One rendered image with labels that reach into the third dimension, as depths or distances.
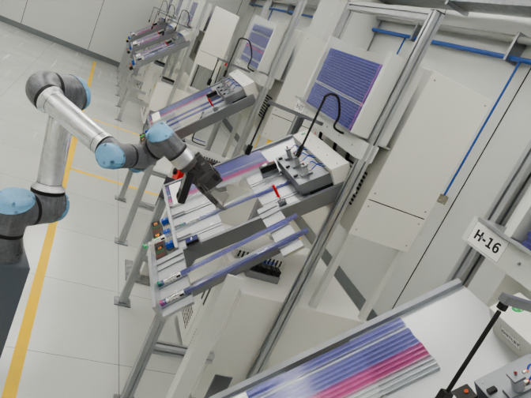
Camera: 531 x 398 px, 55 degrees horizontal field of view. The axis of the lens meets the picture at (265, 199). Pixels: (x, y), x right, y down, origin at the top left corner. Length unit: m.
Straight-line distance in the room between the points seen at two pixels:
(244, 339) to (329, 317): 0.39
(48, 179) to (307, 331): 1.25
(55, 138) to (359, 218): 1.20
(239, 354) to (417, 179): 1.06
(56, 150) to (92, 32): 8.74
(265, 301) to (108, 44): 8.84
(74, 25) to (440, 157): 9.05
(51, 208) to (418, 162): 1.41
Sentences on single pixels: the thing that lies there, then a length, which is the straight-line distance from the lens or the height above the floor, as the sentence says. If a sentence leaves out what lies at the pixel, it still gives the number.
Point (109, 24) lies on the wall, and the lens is 10.56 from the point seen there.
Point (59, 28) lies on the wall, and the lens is 10.62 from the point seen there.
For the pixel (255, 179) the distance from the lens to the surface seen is 2.31.
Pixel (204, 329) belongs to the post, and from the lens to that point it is 1.79.
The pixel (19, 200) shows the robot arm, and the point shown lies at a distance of 1.85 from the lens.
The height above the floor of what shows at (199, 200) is 0.81.
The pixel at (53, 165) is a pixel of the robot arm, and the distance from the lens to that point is 1.91.
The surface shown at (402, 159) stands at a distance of 2.11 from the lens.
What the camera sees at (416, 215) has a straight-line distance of 2.25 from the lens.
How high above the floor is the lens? 1.55
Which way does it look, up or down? 15 degrees down
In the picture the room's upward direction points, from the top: 25 degrees clockwise
